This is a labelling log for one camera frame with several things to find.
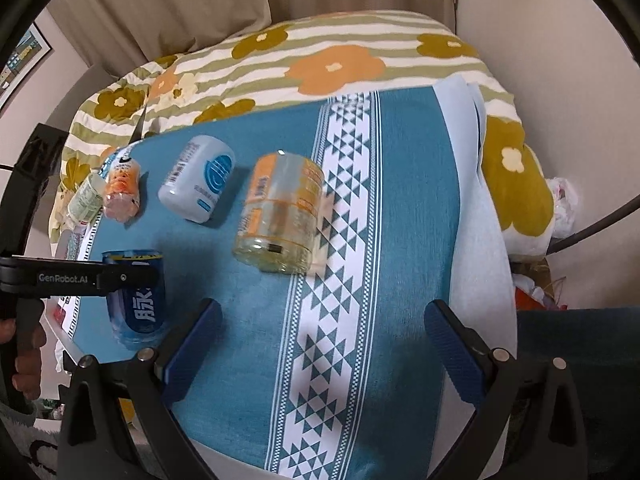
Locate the green label plastic cup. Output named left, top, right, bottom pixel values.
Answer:
left=67, top=171, right=106, bottom=226

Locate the orange peach label plastic cup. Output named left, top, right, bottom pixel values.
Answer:
left=103, top=156, right=141, bottom=223

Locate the orange yellow label plastic cup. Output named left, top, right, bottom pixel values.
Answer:
left=232, top=151, right=324, bottom=274

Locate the pale blue label plastic cup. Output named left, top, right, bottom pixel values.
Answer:
left=157, top=134, right=235, bottom=223

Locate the person's left hand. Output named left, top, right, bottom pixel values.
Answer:
left=12, top=323, right=47, bottom=401

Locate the teal patterned table cloth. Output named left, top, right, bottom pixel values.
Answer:
left=79, top=76, right=516, bottom=479

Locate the white crumpled plastic bag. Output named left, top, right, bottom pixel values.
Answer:
left=546, top=177, right=579, bottom=238

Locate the framed landscape picture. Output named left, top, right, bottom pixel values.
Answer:
left=0, top=24, right=52, bottom=108

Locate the floral striped duvet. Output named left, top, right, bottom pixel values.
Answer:
left=48, top=10, right=554, bottom=261

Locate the black curved cable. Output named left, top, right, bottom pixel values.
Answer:
left=546, top=199, right=640, bottom=255

